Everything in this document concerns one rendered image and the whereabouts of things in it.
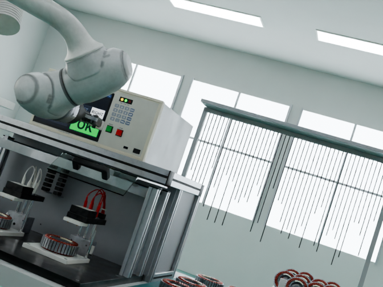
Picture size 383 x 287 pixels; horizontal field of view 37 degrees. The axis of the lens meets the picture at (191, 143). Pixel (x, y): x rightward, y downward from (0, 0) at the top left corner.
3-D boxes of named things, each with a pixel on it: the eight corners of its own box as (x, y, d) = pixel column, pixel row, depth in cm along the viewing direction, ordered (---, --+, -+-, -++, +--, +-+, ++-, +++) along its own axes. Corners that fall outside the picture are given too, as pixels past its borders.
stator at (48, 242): (65, 257, 160) (69, 245, 161) (32, 244, 164) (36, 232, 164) (82, 257, 171) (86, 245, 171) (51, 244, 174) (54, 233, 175)
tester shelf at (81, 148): (166, 184, 173) (170, 170, 173) (-13, 123, 193) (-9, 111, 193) (200, 196, 215) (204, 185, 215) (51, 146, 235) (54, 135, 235)
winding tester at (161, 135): (142, 161, 179) (163, 101, 181) (28, 123, 192) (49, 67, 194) (176, 176, 216) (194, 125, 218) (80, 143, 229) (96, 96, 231)
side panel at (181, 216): (149, 283, 185) (180, 189, 188) (141, 279, 186) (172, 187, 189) (173, 278, 212) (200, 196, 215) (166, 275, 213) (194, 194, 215)
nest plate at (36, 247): (65, 264, 158) (67, 260, 158) (21, 246, 162) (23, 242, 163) (89, 263, 172) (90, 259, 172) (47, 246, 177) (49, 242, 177)
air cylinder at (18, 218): (21, 233, 185) (27, 216, 185) (2, 225, 187) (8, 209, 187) (29, 233, 190) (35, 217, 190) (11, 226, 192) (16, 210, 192)
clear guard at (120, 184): (122, 196, 148) (130, 174, 149) (46, 168, 156) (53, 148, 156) (161, 204, 179) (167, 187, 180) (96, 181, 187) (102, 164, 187)
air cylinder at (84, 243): (84, 258, 177) (90, 241, 178) (64, 250, 180) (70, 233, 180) (91, 258, 182) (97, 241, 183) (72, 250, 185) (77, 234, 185)
